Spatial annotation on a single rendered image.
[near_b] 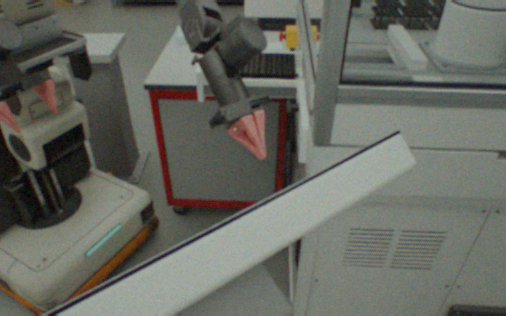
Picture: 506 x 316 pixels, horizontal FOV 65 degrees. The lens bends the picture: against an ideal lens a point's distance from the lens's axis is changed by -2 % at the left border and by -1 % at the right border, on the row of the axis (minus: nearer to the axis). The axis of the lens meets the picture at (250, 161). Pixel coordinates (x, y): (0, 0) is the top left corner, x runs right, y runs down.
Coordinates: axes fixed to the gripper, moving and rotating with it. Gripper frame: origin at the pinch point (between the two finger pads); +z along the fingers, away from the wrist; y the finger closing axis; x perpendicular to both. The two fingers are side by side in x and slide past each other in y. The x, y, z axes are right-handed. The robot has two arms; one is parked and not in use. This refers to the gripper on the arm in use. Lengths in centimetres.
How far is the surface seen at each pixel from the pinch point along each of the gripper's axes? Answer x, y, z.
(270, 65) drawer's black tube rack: 47, 48, -33
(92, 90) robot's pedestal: 131, 9, -79
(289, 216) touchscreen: -24.2, -15.0, 10.0
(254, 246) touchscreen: -24.1, -19.8, 10.9
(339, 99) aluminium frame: 2.9, 24.9, -4.8
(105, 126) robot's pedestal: 146, 11, -64
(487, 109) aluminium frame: -9, 49, 11
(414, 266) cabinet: 33, 50, 44
